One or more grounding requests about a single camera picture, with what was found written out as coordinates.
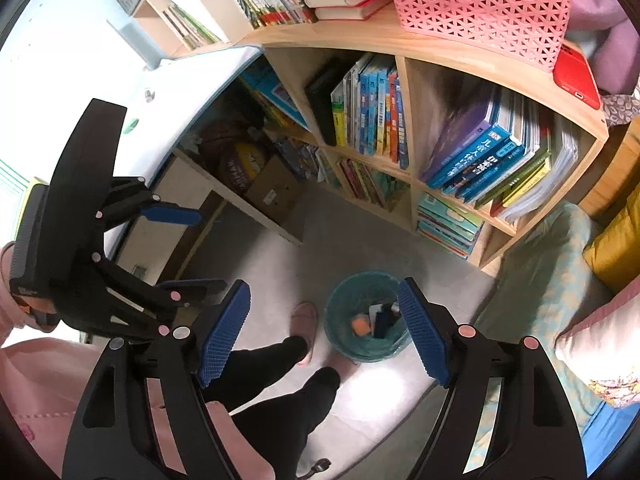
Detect black square box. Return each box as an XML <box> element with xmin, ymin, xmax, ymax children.
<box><xmin>369</xmin><ymin>304</ymin><xmax>400</xmax><ymax>339</ymax></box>

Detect orange sponge packet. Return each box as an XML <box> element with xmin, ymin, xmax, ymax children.
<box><xmin>350</xmin><ymin>314</ymin><xmax>372</xmax><ymax>337</ymax></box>

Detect teal trash bin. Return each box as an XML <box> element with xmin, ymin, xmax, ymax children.
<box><xmin>324</xmin><ymin>271</ymin><xmax>411</xmax><ymax>363</ymax></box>

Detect green clay bag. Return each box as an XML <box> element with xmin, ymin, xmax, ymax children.
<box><xmin>122</xmin><ymin>118</ymin><xmax>139</xmax><ymax>134</ymax></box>

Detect pink pillow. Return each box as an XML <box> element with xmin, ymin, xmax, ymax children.
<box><xmin>555</xmin><ymin>280</ymin><xmax>640</xmax><ymax>408</ymax></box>

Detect basketball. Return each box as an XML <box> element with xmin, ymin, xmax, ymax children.
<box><xmin>219</xmin><ymin>141</ymin><xmax>267</xmax><ymax>193</ymax></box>

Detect cardboard box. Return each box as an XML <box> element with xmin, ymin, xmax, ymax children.
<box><xmin>245</xmin><ymin>156</ymin><xmax>303</xmax><ymax>224</ymax></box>

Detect pink slipper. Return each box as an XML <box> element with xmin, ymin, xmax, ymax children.
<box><xmin>290</xmin><ymin>302</ymin><xmax>319</xmax><ymax>366</ymax></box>
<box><xmin>324</xmin><ymin>351</ymin><xmax>359</xmax><ymax>384</ymax></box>

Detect green bed blanket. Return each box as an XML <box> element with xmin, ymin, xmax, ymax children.
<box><xmin>462</xmin><ymin>201</ymin><xmax>640</xmax><ymax>476</ymax></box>

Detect person's black trouser legs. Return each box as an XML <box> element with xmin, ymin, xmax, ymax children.
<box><xmin>202</xmin><ymin>335</ymin><xmax>341</xmax><ymax>479</ymax></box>

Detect yellow pillow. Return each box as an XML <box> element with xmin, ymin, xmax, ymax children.
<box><xmin>582</xmin><ymin>188</ymin><xmax>640</xmax><ymax>292</ymax></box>

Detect wooden bookshelf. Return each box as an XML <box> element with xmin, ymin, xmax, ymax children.
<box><xmin>132</xmin><ymin>0</ymin><xmax>608</xmax><ymax>275</ymax></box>

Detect red phone case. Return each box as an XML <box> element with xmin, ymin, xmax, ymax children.
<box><xmin>552</xmin><ymin>44</ymin><xmax>601</xmax><ymax>110</ymax></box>

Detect pink plastic basket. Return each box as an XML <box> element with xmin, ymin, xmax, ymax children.
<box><xmin>393</xmin><ymin>0</ymin><xmax>573</xmax><ymax>73</ymax></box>

